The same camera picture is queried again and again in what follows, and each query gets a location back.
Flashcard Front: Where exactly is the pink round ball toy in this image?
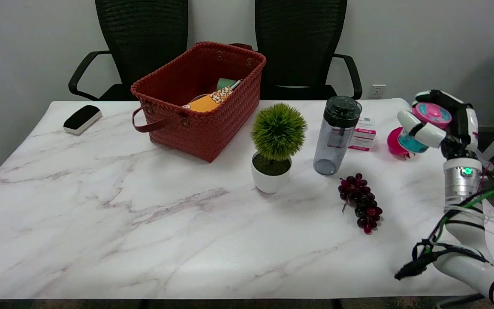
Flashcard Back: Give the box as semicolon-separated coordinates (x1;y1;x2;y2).
387;127;415;160

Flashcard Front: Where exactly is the orange snack bag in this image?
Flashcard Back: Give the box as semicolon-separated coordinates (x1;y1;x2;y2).
182;86;235;113

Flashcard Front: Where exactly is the pink lid gum jar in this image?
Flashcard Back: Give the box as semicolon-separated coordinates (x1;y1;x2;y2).
398;102;453;154

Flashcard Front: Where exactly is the grey clear water bottle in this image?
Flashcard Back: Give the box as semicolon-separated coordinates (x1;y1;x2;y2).
313;96;363;176

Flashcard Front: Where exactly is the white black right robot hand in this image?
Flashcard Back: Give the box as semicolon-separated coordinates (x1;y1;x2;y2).
397;89;479;161

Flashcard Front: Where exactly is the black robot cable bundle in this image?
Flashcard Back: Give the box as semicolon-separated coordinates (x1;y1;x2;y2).
395;206;490;282

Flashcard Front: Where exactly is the dark red grape bunch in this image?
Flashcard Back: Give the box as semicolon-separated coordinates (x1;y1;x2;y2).
338;173;383;235

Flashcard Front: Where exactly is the black white board eraser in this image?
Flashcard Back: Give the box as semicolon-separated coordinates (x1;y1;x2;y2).
63;105;102;135

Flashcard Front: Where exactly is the pink white small box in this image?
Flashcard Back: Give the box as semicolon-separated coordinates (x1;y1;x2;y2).
348;117;377;152

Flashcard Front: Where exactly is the red woven basket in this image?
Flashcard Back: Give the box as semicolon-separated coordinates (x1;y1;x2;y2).
131;42;267;163

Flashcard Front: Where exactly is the green ball plant white pot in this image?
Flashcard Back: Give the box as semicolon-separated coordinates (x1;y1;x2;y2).
250;103;308;194

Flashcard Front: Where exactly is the black mesh office chair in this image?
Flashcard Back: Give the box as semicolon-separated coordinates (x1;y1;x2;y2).
255;0;363;101
68;0;189;102

